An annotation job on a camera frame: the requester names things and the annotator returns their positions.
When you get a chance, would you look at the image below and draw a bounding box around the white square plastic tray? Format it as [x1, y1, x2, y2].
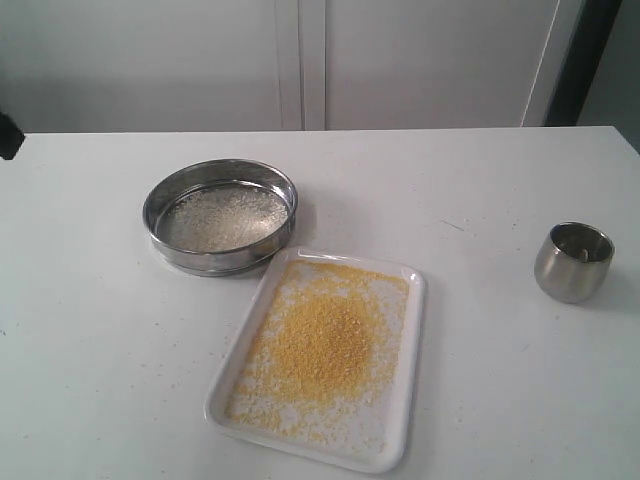
[204, 247, 427, 474]

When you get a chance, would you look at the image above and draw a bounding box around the small steel cup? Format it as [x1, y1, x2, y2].
[534, 222, 615, 304]

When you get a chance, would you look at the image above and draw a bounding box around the round steel mesh sieve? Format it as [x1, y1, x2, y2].
[142, 159, 299, 277]

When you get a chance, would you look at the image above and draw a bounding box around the yellow and white grain mix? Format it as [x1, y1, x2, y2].
[225, 260, 409, 446]

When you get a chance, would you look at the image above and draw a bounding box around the white cabinet with doors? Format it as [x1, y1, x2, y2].
[1, 1, 583, 132]

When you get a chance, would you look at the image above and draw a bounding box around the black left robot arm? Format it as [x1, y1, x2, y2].
[0, 112, 25, 160]

